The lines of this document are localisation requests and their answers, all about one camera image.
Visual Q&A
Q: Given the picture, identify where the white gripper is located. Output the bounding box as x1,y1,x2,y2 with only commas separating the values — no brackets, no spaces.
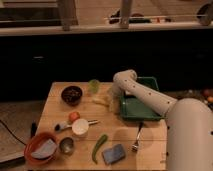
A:
107,85,123,113

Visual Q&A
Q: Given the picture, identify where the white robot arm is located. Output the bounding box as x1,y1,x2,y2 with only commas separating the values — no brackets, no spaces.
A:
109,69,213,171

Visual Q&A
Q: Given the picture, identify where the green translucent cup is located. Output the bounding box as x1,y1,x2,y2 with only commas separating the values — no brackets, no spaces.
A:
88,79,100,94

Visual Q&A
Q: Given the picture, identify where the white paper cup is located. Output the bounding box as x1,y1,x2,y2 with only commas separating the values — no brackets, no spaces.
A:
72,118,89,138

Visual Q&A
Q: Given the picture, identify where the small metal cup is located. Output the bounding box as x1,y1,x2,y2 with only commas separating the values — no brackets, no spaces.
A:
59,137,74,155

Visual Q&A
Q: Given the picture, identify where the green plastic tray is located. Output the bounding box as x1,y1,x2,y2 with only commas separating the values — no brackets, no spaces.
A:
120,77,163,122

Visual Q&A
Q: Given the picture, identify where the dark bowl with beans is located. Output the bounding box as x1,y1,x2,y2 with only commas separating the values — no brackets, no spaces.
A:
61,86,83,106

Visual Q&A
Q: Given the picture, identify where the green chili pepper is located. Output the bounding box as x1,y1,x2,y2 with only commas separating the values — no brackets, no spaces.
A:
92,134,108,164

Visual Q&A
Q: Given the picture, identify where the orange tomato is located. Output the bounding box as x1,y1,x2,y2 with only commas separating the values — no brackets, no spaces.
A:
68,112,80,123

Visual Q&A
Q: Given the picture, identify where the metal fork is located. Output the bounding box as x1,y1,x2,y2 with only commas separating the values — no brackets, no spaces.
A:
132,122,143,152

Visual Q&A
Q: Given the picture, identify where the blue sponge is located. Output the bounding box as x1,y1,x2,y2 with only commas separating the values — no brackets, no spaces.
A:
102,144,126,165

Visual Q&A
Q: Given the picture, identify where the grey cloth in bowl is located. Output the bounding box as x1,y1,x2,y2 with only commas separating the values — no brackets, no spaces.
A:
31,139,57,159

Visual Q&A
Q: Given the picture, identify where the black marker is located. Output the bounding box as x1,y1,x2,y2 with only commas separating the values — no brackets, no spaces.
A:
30,122,37,138

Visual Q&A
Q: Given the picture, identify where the orange bowl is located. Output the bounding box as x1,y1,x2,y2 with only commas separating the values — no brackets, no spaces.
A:
24,132,58,166

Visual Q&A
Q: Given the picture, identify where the knife with grey handle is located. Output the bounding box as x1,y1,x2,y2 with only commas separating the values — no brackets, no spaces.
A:
54,120,98,132

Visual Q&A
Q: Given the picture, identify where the black cable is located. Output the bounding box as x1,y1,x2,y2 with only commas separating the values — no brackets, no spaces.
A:
0,119,27,147

